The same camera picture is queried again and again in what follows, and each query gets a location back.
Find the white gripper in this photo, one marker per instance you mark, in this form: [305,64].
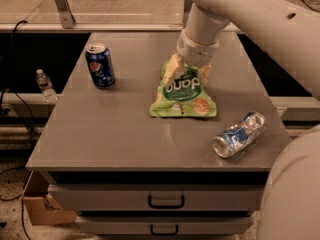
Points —
[194,53]

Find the green rice chip bag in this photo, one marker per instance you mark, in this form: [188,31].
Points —
[185,97]

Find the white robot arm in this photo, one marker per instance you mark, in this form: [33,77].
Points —
[290,207]

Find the crushed silver blue can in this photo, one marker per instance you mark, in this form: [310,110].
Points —
[240,135]

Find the blue Pepsi can upright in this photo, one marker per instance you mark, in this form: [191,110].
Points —
[100,66]

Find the clear plastic water bottle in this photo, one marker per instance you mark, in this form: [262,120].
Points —
[46,86]

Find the lower grey drawer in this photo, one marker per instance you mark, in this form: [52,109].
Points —
[187,225]

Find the grey drawer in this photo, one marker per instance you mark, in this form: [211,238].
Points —
[187,225]
[133,197]

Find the upper grey drawer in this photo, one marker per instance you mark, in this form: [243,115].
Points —
[133,197]

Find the brown cardboard box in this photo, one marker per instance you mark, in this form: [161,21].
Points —
[41,206]

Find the left metal railing post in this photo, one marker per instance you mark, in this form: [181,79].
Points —
[65,14]

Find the black upper drawer handle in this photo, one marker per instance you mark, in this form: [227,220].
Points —
[165,203]

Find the black drawer handle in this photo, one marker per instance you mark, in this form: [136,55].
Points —
[164,230]
[165,203]

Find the black lower drawer handle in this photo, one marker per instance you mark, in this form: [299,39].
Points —
[164,230]

